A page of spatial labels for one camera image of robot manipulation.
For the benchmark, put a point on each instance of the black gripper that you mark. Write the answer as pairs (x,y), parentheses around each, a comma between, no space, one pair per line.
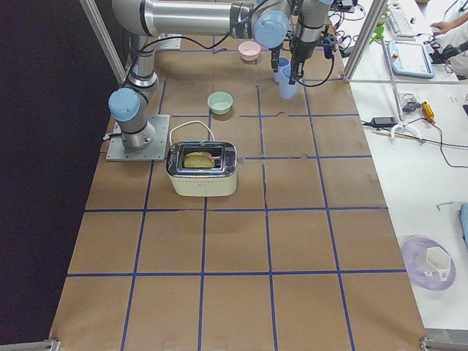
(300,50)

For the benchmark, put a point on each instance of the blue cup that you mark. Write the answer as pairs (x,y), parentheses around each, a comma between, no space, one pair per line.
(283,70)
(287,90)

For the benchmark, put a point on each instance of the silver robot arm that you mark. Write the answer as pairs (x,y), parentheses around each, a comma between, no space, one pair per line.
(150,23)
(272,23)

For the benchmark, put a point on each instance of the person hand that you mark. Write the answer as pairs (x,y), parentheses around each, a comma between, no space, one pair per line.
(441,27)

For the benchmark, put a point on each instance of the pink bowl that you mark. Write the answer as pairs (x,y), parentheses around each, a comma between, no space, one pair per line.
(249,50)

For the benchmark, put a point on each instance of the green bowl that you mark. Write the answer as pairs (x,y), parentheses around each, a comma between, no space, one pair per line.
(220,102)

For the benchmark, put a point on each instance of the green plastic clamp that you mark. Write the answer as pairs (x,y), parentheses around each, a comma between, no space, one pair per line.
(378,35)

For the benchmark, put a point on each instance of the black power adapter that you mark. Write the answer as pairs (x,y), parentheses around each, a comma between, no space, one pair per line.
(383,122)

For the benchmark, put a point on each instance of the white keyboard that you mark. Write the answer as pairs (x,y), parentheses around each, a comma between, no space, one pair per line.
(399,24)

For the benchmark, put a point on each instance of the teach pendant tablet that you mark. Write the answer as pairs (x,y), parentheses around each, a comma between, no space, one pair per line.
(409,59)

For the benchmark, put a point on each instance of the toast slice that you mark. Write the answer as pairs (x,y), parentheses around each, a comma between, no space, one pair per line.
(199,159)

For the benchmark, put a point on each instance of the white plastic clamp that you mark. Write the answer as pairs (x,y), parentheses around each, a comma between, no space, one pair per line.
(405,129)

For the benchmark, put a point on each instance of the cream toaster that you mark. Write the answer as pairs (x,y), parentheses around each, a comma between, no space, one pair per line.
(219,181)

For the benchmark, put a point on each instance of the yellow screwdriver tool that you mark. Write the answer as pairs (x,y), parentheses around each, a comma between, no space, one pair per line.
(428,113)

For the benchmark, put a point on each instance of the purple plastic plate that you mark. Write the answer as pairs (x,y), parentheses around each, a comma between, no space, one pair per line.
(414,254)

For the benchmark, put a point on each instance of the white hexagonal cup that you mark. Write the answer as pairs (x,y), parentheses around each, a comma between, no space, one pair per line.
(438,263)

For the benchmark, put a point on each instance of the aluminium frame post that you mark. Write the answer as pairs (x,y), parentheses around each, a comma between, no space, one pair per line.
(369,25)

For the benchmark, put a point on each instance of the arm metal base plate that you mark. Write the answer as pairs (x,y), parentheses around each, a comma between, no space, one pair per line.
(149,144)

